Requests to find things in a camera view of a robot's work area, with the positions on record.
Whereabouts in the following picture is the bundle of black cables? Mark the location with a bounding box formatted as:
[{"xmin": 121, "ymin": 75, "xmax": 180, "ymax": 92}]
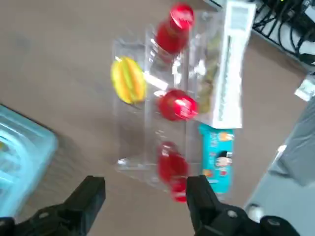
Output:
[{"xmin": 253, "ymin": 0, "xmax": 315, "ymax": 65}]

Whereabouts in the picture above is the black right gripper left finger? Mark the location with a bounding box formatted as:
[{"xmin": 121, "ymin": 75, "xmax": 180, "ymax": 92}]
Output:
[{"xmin": 0, "ymin": 175, "xmax": 106, "ymax": 236}]

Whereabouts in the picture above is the red cola drink bottle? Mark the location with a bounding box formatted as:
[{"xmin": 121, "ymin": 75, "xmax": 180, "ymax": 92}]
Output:
[
  {"xmin": 156, "ymin": 88, "xmax": 199, "ymax": 122},
  {"xmin": 156, "ymin": 140, "xmax": 190, "ymax": 204},
  {"xmin": 155, "ymin": 2, "xmax": 195, "ymax": 55}
]

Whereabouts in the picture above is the light blue plastic basket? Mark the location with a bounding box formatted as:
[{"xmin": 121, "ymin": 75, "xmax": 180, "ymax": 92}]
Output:
[{"xmin": 0, "ymin": 104, "xmax": 59, "ymax": 217}]

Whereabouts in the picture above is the white cracker box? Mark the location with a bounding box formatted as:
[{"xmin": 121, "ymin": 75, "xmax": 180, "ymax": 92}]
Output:
[{"xmin": 210, "ymin": 0, "xmax": 256, "ymax": 130}]

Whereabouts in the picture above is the teal snack packet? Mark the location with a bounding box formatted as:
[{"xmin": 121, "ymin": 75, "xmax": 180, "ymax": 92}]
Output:
[{"xmin": 198, "ymin": 123, "xmax": 236, "ymax": 197}]

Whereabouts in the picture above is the clear acrylic rack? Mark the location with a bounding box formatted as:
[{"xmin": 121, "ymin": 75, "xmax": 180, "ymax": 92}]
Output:
[{"xmin": 112, "ymin": 9, "xmax": 247, "ymax": 197}]

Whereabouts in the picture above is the yellow green starfruit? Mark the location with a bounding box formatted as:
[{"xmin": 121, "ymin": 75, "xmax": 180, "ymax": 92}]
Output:
[{"xmin": 110, "ymin": 56, "xmax": 148, "ymax": 105}]

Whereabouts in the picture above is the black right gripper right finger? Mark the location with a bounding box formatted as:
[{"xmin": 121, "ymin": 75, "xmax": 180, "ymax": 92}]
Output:
[{"xmin": 186, "ymin": 175, "xmax": 300, "ymax": 236}]

